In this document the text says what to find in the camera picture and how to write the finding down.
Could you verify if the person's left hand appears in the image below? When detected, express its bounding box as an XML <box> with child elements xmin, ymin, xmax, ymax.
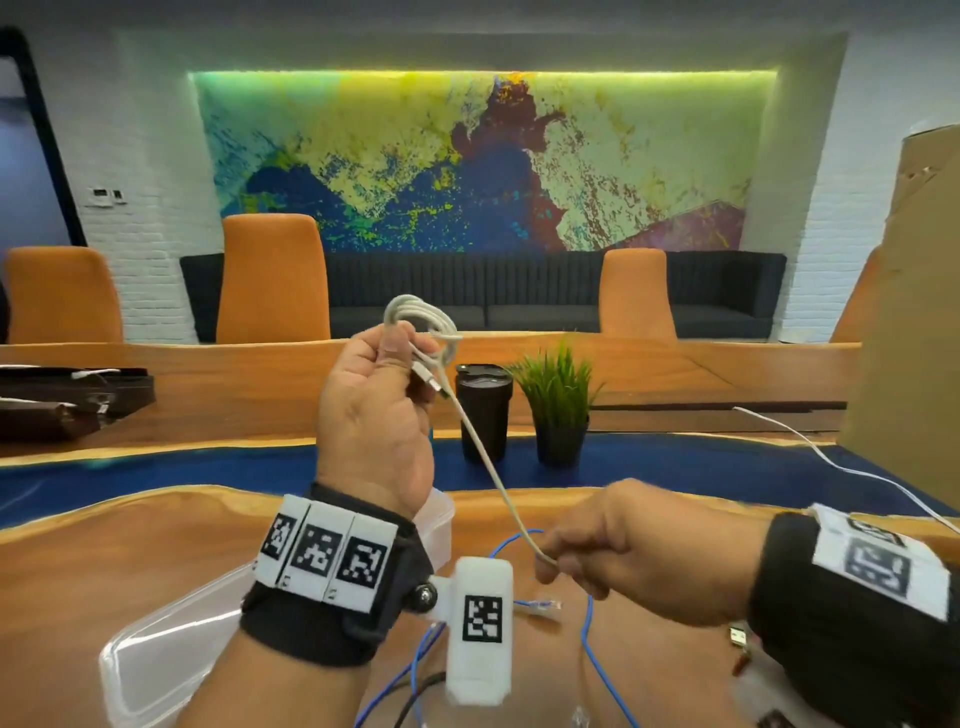
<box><xmin>314</xmin><ymin>322</ymin><xmax>459</xmax><ymax>520</ymax></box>

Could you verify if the person's right hand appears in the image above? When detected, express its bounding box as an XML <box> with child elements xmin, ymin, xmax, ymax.
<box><xmin>533</xmin><ymin>478</ymin><xmax>770</xmax><ymax>628</ymax></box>

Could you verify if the blue network cable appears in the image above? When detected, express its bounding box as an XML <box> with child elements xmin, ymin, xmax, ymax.
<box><xmin>356</xmin><ymin>528</ymin><xmax>640</xmax><ymax>728</ymax></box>

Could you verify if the thin beige cable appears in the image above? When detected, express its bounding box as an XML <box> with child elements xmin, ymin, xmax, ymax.
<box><xmin>382</xmin><ymin>293</ymin><xmax>560</xmax><ymax>568</ymax></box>

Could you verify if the long white charging cable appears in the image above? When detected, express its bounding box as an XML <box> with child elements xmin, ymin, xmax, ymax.
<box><xmin>733</xmin><ymin>406</ymin><xmax>960</xmax><ymax>535</ymax></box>

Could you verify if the clear plastic container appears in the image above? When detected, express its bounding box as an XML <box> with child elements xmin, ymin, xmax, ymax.
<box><xmin>98</xmin><ymin>487</ymin><xmax>457</xmax><ymax>728</ymax></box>

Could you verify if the person's left forearm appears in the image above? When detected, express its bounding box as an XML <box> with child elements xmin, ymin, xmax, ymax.
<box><xmin>176</xmin><ymin>629</ymin><xmax>373</xmax><ymax>728</ymax></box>

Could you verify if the black travel mug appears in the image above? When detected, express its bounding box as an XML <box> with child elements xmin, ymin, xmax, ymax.
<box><xmin>455</xmin><ymin>363</ymin><xmax>515</xmax><ymax>465</ymax></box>

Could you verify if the wooden table with blue inlay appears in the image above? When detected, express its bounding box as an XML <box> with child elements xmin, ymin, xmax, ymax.
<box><xmin>0</xmin><ymin>333</ymin><xmax>960</xmax><ymax>728</ymax></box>

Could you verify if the orange chair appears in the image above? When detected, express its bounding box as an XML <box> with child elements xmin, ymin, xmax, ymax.
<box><xmin>828</xmin><ymin>243</ymin><xmax>885</xmax><ymax>345</ymax></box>
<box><xmin>3</xmin><ymin>245</ymin><xmax>125</xmax><ymax>345</ymax></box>
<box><xmin>598</xmin><ymin>248</ymin><xmax>679</xmax><ymax>343</ymax></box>
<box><xmin>215</xmin><ymin>213</ymin><xmax>331</xmax><ymax>345</ymax></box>

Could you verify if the green potted plant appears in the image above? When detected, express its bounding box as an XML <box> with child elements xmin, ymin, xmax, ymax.
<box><xmin>508</xmin><ymin>341</ymin><xmax>605</xmax><ymax>468</ymax></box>

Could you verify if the black sofa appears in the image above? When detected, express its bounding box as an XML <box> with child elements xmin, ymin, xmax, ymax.
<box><xmin>179</xmin><ymin>249</ymin><xmax>789</xmax><ymax>343</ymax></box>

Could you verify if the black left wristband with markers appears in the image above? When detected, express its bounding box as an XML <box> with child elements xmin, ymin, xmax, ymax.
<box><xmin>239</xmin><ymin>483</ymin><xmax>436</xmax><ymax>669</ymax></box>

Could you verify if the dark framed glass door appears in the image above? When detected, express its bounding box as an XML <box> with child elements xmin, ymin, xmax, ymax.
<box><xmin>0</xmin><ymin>26</ymin><xmax>88</xmax><ymax>343</ymax></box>

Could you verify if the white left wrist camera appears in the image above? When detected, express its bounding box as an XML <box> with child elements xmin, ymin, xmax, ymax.
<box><xmin>408</xmin><ymin>556</ymin><xmax>517</xmax><ymax>708</ymax></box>

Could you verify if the black left camera cord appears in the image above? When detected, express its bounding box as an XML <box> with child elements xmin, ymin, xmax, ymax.
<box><xmin>393</xmin><ymin>671</ymin><xmax>448</xmax><ymax>728</ymax></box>

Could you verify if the colourful abstract wall painting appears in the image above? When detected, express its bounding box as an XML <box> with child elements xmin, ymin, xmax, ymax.
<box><xmin>191</xmin><ymin>71</ymin><xmax>778</xmax><ymax>255</ymax></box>

